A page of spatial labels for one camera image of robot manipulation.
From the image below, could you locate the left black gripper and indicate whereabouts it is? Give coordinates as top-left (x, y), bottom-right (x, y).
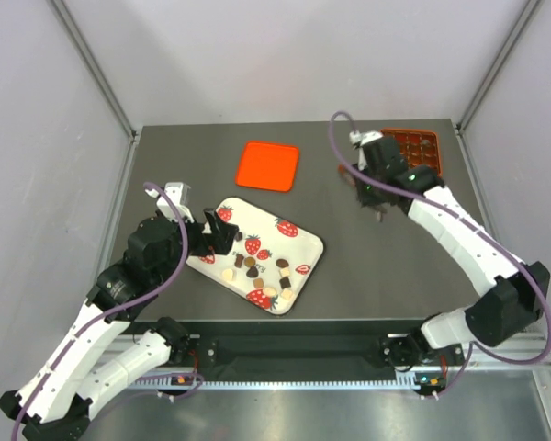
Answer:
top-left (154, 207), bottom-right (238, 285)

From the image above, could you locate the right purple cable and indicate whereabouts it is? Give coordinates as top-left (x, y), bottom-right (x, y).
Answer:
top-left (328, 110), bottom-right (551, 401)

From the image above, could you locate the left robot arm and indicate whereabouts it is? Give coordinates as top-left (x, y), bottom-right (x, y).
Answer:
top-left (0, 209), bottom-right (239, 440)

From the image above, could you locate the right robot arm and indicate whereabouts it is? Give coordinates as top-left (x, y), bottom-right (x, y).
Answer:
top-left (350, 131), bottom-right (550, 364)

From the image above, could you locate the white strawberry tray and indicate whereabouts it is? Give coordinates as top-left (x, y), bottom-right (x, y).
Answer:
top-left (186, 197), bottom-right (324, 316)

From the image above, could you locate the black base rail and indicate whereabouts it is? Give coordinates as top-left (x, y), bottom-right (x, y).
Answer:
top-left (185, 320), bottom-right (464, 384)

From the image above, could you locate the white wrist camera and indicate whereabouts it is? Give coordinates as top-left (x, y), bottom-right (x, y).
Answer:
top-left (349, 130), bottom-right (383, 149)
top-left (144, 182), bottom-right (194, 222)

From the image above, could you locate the dark small square chocolate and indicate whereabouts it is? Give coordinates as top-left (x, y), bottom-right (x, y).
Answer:
top-left (279, 277), bottom-right (291, 289)

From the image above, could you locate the dark heart chocolate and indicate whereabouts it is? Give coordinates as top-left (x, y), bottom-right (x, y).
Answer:
top-left (246, 266), bottom-right (259, 278)

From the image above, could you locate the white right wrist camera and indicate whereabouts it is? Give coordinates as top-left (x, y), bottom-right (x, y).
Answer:
top-left (349, 130), bottom-right (383, 149)

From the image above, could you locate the white heart chocolate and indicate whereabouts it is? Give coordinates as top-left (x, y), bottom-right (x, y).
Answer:
top-left (221, 268), bottom-right (236, 281)

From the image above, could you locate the cream almond chocolate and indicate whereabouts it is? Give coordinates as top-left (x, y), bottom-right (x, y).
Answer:
top-left (263, 288), bottom-right (276, 298)

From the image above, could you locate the orange box lid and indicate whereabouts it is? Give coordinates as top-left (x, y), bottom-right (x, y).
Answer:
top-left (235, 141), bottom-right (299, 193)

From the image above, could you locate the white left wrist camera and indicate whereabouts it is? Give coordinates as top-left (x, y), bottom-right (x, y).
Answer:
top-left (144, 182), bottom-right (194, 222)

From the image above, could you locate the brown dome chocolate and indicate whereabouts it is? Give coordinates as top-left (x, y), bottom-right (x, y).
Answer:
top-left (275, 259), bottom-right (289, 268)

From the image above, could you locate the orange compartment box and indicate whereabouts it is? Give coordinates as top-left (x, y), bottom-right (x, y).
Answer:
top-left (381, 128), bottom-right (442, 176)

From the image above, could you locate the brown rectangular chocolate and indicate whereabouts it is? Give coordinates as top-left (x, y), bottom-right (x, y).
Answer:
top-left (235, 254), bottom-right (244, 268)

